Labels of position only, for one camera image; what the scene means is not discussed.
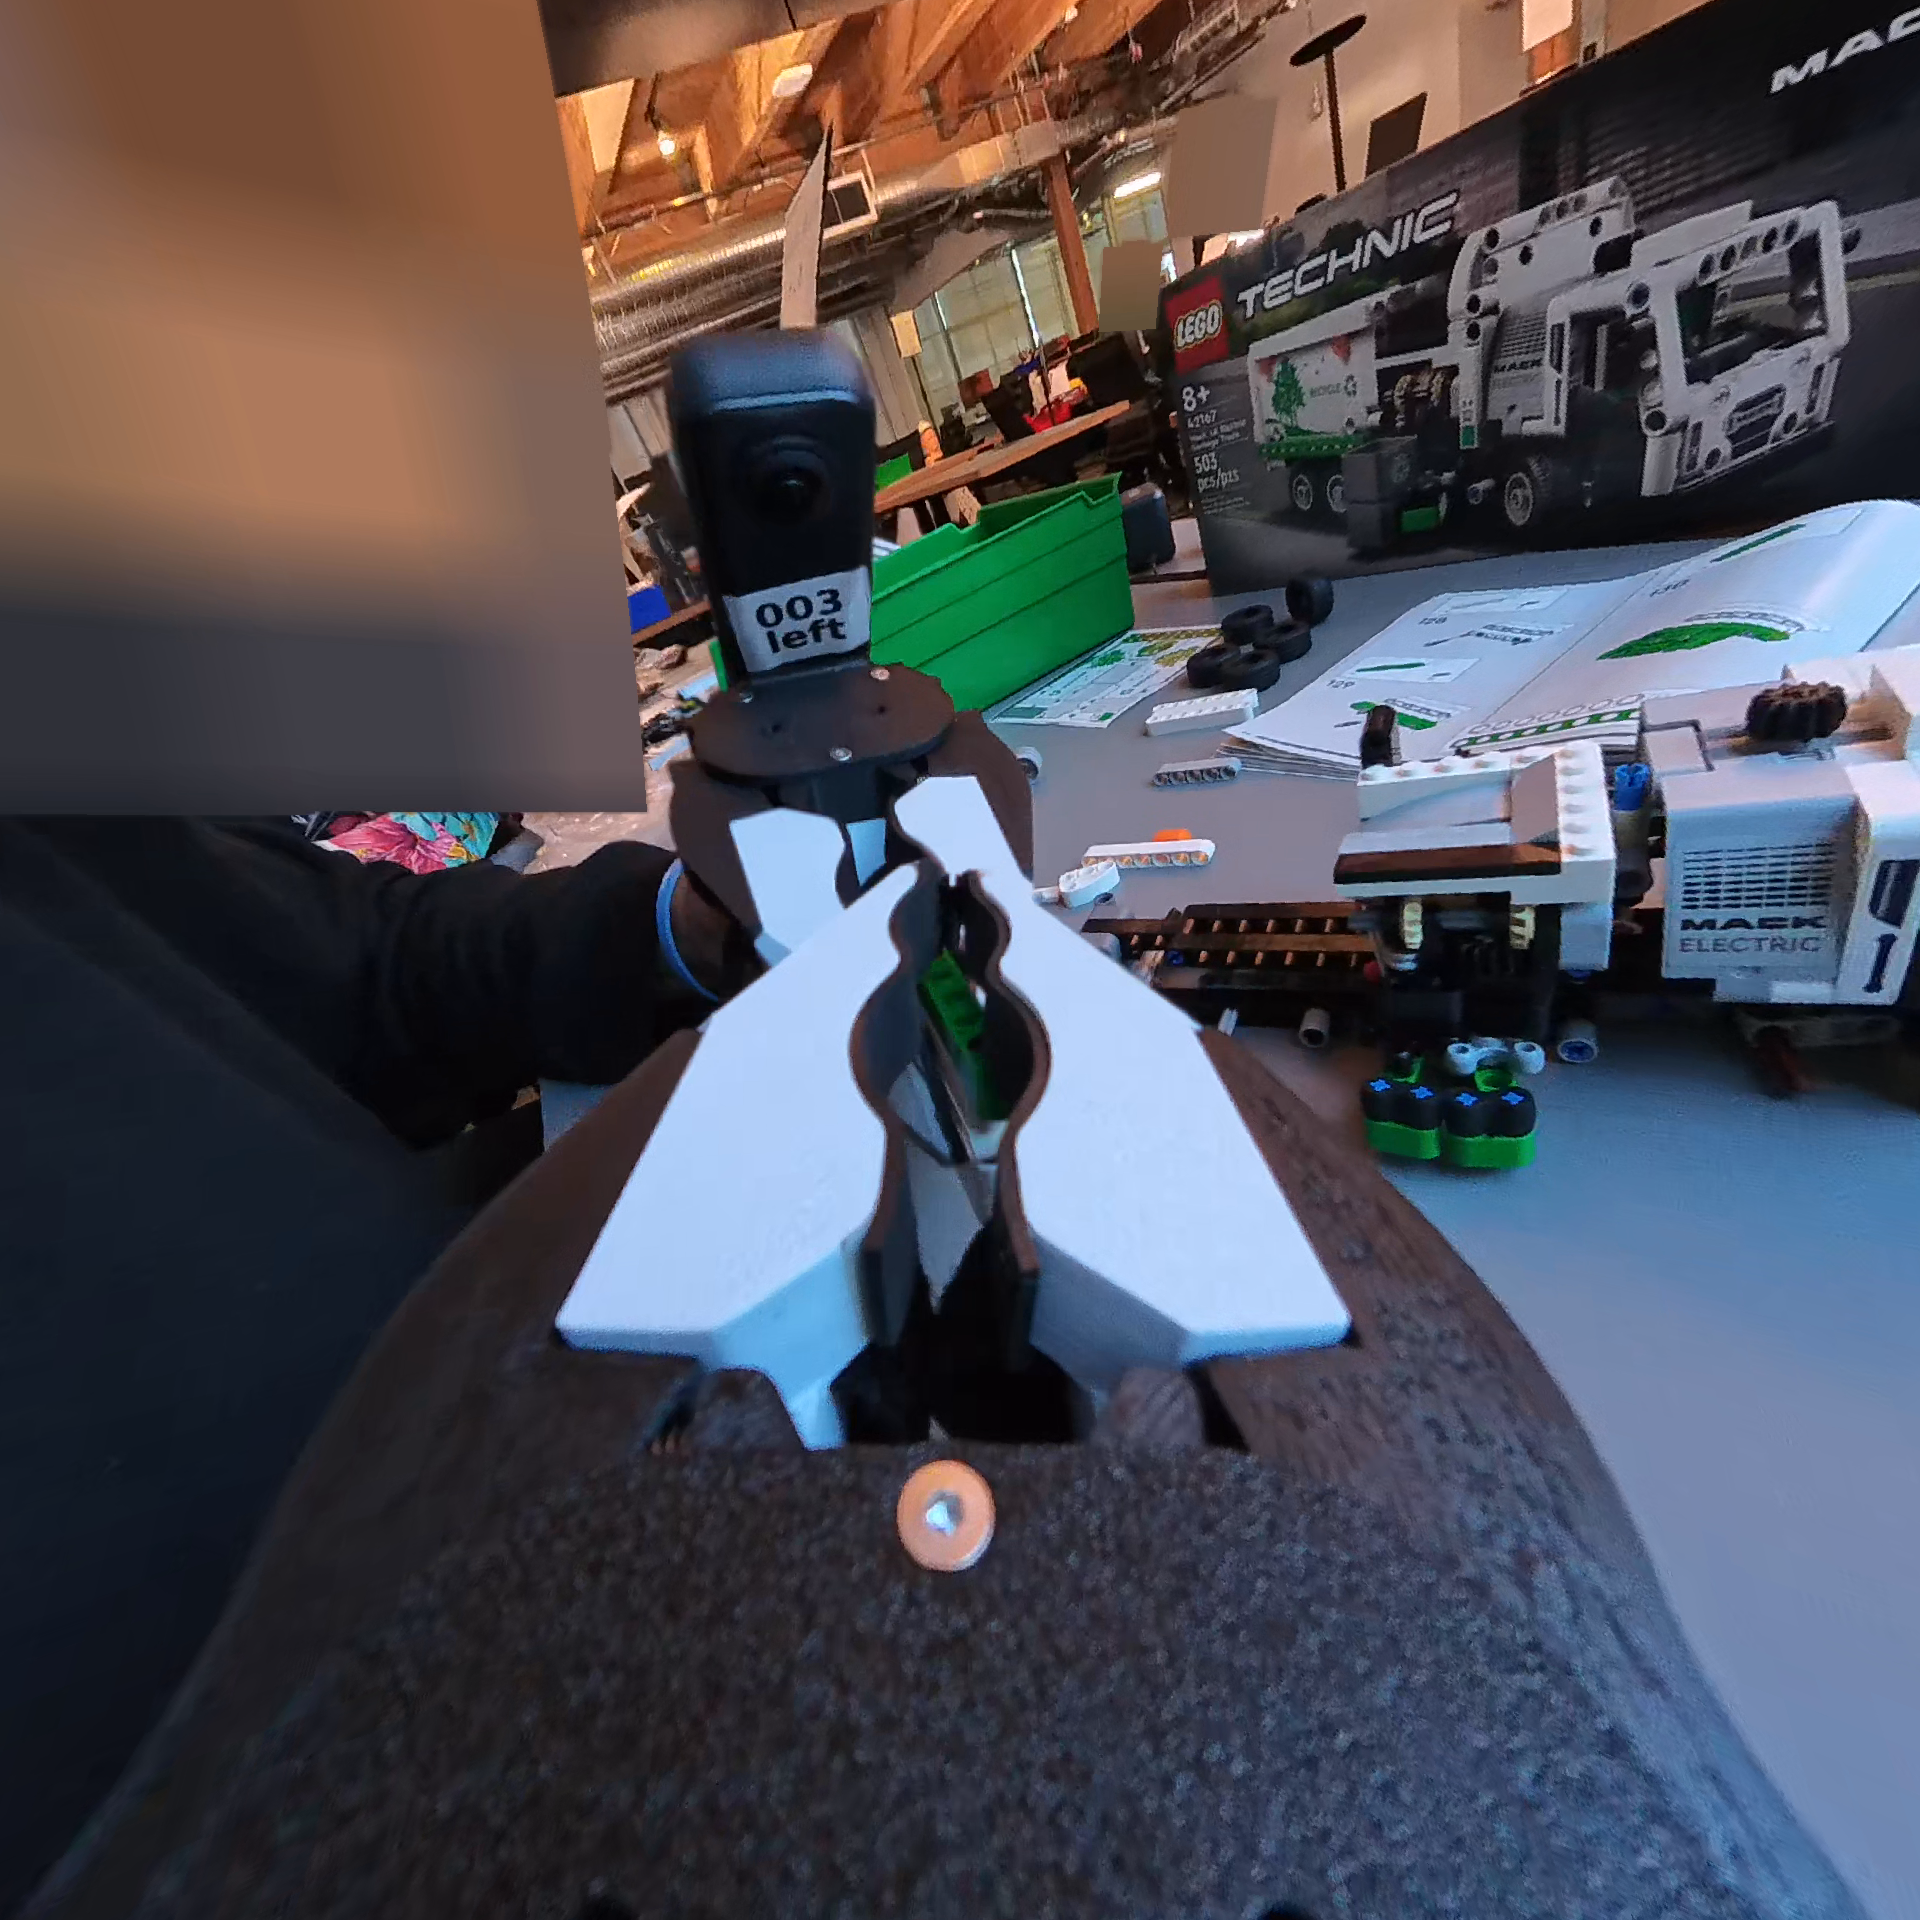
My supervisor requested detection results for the green white sticker sheet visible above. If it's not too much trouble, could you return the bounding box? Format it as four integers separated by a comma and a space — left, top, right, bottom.
982, 621, 1223, 729

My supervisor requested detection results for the open instruction booklet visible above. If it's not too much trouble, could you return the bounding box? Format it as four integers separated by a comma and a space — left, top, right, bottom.
1223, 500, 1920, 781

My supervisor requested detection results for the colourful floral cloth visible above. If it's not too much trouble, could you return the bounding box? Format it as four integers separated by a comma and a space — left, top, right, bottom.
315, 809, 526, 874

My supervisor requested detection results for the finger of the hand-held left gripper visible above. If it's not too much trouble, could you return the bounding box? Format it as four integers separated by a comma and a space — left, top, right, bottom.
895, 776, 1040, 904
732, 806, 892, 969

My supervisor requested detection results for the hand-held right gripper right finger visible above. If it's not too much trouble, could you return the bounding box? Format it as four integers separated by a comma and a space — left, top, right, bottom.
957, 864, 1353, 1370

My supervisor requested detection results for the partly built lego truck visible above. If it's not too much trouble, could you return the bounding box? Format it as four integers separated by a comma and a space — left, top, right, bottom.
1080, 646, 1920, 1096

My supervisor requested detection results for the blue wristband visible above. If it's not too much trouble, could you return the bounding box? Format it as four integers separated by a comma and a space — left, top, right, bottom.
653, 861, 726, 1001

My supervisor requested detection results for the green plastic bin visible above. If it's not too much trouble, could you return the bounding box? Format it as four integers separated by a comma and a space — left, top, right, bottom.
869, 477, 1137, 713

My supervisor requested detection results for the green black lego subassembly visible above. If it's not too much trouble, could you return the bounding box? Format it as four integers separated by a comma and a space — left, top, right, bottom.
1359, 1033, 1545, 1170

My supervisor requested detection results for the black floor lamp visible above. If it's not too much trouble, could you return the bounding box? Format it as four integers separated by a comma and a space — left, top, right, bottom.
1295, 13, 1370, 197

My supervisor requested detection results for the person's left forearm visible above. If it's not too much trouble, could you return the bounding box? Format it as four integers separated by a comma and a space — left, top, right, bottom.
300, 836, 727, 1154

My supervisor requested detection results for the black lego set box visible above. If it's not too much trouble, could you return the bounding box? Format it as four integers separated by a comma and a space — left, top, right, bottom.
1155, 0, 1920, 593

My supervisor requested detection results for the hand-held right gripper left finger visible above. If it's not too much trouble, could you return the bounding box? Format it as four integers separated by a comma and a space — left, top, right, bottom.
555, 861, 940, 1450

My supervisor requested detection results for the wooden work table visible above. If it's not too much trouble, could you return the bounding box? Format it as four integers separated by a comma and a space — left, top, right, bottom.
877, 397, 1133, 519

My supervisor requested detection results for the green and white lego panel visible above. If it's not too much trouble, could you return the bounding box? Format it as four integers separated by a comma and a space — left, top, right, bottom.
886, 929, 1019, 1174

